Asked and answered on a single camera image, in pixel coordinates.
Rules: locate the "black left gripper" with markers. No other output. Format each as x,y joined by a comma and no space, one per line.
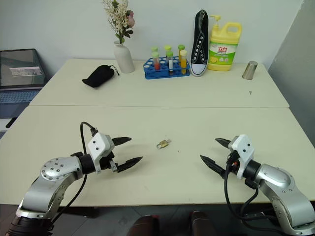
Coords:
107,162

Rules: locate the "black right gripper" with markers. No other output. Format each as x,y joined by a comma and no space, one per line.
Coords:
233,162

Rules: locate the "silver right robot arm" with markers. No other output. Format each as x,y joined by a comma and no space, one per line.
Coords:
280,189

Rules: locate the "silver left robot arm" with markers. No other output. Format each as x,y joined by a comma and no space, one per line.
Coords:
56,177

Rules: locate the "small brass padlock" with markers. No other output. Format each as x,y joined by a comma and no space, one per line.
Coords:
162,144

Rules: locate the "dark reddish rounded shape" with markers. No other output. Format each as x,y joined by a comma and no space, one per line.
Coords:
145,226
203,223

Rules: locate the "blue test tube rack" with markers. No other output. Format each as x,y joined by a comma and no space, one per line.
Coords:
157,72

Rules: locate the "metal cup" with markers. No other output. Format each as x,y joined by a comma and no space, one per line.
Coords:
250,70

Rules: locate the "white ceramic vase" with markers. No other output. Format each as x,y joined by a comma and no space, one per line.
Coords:
124,57

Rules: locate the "green-capped tube red liquid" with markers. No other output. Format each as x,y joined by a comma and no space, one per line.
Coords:
155,60

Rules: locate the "green-capped tube dark liquid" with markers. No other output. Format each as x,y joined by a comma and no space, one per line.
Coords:
170,61

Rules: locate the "yellow detergent pump bottle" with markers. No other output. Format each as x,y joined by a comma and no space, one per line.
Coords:
224,49

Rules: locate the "green-capped test tube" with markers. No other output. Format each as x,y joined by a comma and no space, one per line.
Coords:
167,48
154,49

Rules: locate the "black canvas sneaker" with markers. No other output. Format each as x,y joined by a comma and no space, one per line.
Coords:
199,46

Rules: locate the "green-capped tube yellow liquid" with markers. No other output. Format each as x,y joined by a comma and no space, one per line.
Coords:
181,47

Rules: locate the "black flat bar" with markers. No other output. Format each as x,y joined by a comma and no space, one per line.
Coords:
11,123

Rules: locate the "open laptop computer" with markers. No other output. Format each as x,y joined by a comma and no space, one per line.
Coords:
19,73

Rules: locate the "pink artificial rose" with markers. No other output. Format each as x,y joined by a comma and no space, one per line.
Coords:
130,19

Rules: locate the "dried white flower bouquet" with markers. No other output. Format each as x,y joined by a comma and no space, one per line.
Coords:
115,17

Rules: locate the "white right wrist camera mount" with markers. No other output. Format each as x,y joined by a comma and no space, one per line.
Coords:
243,150

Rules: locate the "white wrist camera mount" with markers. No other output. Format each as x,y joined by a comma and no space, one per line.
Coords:
243,150
98,145

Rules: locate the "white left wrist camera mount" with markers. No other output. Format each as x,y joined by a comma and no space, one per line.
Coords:
98,145

